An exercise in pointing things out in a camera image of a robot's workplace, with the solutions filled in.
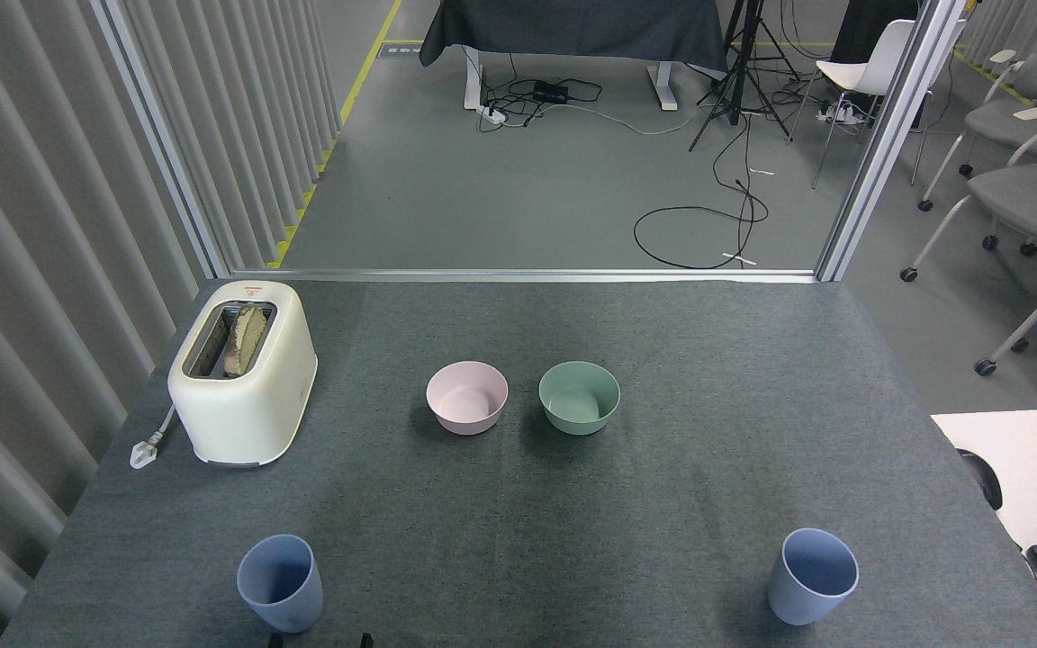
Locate white toaster power cord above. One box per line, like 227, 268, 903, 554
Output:
130, 405, 177, 470

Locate pink plastic bowl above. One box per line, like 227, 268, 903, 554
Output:
426, 361, 509, 437

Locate black computer mouse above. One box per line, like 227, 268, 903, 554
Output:
958, 448, 1004, 511

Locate toast slice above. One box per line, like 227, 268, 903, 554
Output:
223, 306, 267, 377

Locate white table leg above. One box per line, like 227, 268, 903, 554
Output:
647, 63, 679, 112
463, 47, 485, 111

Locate blue plastic cup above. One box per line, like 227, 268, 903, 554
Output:
768, 528, 860, 626
237, 535, 323, 634

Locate cream white toaster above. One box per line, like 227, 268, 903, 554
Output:
167, 280, 318, 468

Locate white floor cable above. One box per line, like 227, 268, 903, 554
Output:
564, 101, 704, 137

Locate black tangled cables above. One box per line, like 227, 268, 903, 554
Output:
480, 54, 605, 131

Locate silver aluminium post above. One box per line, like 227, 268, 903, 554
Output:
91, 0, 231, 278
816, 0, 969, 283

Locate black fabric object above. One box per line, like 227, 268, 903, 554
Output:
829, 0, 920, 64

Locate grey wheeled office chair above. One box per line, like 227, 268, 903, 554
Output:
919, 49, 1037, 212
899, 106, 1037, 283
975, 261, 1037, 377

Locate silver aluminium rail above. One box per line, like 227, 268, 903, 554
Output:
229, 267, 818, 284

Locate long black floor cable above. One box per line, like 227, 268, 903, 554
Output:
634, 108, 769, 270

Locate green plastic bowl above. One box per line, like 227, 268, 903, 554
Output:
538, 361, 621, 437

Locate dark grey tablecloth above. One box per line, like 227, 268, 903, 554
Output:
419, 0, 729, 73

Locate black tripod stand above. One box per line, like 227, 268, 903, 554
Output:
689, 0, 803, 152

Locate white plastic chair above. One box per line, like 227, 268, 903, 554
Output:
789, 18, 969, 190

